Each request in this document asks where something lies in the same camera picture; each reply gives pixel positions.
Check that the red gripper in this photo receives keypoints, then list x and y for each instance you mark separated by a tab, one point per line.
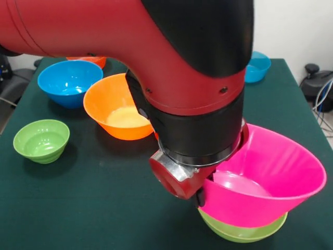
174	185

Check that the large pink bowl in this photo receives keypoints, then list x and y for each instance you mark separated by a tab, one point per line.
273	161

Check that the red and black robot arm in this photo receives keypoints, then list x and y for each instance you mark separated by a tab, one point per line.
156	52

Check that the large orange bowl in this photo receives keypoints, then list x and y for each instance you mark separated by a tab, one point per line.
112	104

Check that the small blue bowl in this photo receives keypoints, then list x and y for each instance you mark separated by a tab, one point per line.
257	70

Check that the small orange bowl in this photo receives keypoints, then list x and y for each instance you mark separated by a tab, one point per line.
97	61

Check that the dark green tablecloth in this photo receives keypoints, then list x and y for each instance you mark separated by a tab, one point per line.
104	208

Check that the small green bowl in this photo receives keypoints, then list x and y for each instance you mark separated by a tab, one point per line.
39	145

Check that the large blue bowl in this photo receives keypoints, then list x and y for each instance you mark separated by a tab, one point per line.
67	83

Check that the medium green bowl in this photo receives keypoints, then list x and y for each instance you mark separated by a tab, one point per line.
234	231

